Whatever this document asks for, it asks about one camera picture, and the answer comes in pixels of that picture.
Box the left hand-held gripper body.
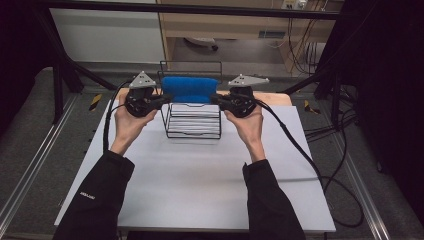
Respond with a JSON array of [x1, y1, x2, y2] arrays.
[[124, 70, 158, 118]]

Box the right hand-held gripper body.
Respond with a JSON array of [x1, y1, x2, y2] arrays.
[[217, 73, 271, 119]]

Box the blue cloth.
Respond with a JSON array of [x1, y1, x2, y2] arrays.
[[161, 76, 220, 105]]

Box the black wire rack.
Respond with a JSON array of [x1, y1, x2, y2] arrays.
[[156, 60, 224, 140]]

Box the person's right hand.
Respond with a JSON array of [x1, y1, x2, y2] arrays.
[[223, 103, 265, 162]]

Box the person's left hand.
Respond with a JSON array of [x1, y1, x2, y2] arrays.
[[109, 92, 159, 156]]

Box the yellow black hazard tape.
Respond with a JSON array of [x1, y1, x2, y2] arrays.
[[303, 99, 322, 116], [88, 93, 103, 113]]

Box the white chair base with caster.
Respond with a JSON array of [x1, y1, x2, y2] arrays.
[[184, 36, 220, 52]]

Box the white cabinet panel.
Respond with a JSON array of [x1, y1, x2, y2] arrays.
[[49, 7, 167, 65]]

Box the light wooden desk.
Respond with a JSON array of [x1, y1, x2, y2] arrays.
[[156, 0, 346, 74]]

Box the white power strip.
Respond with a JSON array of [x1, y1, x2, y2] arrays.
[[281, 0, 308, 11]]

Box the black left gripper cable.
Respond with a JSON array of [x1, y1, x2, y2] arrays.
[[102, 79, 134, 154]]

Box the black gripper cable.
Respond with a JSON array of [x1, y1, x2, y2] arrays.
[[253, 97, 366, 229], [102, 79, 134, 154]]

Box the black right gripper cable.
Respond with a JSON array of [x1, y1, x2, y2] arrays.
[[253, 97, 366, 229]]

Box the black metal frame post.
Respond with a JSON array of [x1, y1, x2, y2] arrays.
[[330, 71, 342, 129], [51, 62, 65, 125]]

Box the hanging black desk cables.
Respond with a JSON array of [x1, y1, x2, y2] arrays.
[[286, 16, 329, 76]]

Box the black metal frame bar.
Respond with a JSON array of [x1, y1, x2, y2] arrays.
[[41, 0, 343, 21]]

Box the bundle of black floor cables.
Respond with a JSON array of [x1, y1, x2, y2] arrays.
[[303, 84, 359, 143]]

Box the aluminium floor rail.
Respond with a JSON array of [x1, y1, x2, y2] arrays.
[[0, 94, 80, 229], [328, 131, 392, 240]]

